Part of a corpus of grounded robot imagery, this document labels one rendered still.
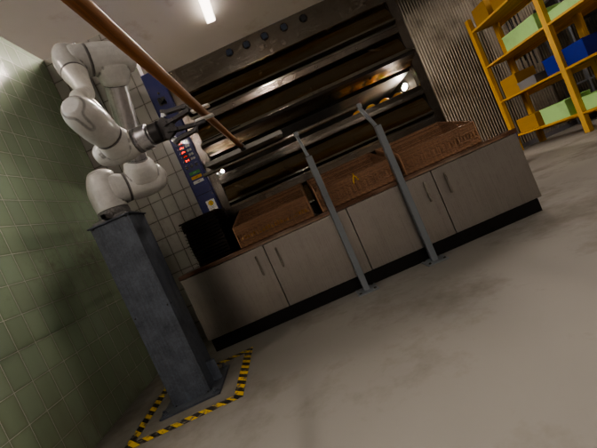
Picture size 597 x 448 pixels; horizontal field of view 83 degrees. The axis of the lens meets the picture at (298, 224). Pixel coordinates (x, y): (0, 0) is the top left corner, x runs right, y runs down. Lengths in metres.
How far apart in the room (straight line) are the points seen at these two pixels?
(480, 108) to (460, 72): 0.74
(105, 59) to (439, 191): 1.98
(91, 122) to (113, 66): 0.61
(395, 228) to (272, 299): 0.94
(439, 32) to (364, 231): 5.64
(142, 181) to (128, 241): 0.33
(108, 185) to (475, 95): 6.50
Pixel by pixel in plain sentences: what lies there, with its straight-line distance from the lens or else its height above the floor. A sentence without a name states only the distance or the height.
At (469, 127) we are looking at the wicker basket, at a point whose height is 0.70.
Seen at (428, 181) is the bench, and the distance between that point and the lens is 2.39.
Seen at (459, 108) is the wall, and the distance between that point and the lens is 7.15.
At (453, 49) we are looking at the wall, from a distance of 7.46.
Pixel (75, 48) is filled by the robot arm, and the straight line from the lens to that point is 1.83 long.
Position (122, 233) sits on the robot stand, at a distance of 1.89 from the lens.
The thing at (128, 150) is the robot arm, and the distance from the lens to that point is 1.36.
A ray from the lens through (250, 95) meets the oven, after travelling 2.95.
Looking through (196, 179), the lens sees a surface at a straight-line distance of 2.89.
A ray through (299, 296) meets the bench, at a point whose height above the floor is 0.13.
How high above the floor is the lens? 0.67
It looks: 2 degrees down
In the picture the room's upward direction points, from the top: 24 degrees counter-clockwise
